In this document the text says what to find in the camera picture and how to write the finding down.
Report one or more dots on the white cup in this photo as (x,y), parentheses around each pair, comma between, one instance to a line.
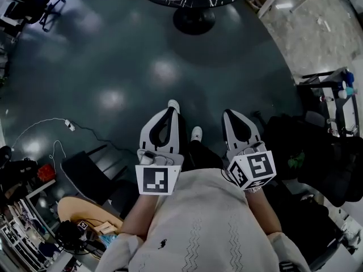
(342,94)

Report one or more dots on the red box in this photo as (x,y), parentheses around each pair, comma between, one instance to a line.
(46,173)

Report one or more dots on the person's white knit sweater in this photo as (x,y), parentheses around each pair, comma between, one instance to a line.
(204,225)

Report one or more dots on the green plant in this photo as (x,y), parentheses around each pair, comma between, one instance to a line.
(296,160)

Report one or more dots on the person's right forearm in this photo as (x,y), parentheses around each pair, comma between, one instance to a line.
(262,211)

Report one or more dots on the white power strip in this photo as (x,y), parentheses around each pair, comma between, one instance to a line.
(69,125)

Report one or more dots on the person's white shoe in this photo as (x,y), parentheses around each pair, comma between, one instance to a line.
(174,105)
(196,133)

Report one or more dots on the black office chair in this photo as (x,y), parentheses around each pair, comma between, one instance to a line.
(31,7)

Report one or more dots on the person's left forearm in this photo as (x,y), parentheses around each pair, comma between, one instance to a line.
(144,214)

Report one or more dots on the black bags pile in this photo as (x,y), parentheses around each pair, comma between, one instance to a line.
(317,157)

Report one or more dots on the black square chair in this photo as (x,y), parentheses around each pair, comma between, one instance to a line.
(85,171)

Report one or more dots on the person's white right shoe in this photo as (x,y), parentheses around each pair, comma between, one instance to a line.
(196,133)

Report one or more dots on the blue bottle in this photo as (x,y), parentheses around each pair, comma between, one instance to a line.
(349,78)

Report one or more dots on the black and white cart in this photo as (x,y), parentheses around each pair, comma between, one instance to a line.
(334,106)

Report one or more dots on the white storage rack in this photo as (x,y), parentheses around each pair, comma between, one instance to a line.
(20,231)

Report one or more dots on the person's black trousers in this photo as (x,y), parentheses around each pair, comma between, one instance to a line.
(201,154)

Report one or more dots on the person's white left shoe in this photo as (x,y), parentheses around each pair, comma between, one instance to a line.
(174,105)

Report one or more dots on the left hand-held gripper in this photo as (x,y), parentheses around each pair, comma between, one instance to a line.
(158,180)

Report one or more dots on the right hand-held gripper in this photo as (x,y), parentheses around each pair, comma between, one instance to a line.
(255,169)

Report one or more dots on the round wooden table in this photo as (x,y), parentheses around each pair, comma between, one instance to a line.
(73,208)

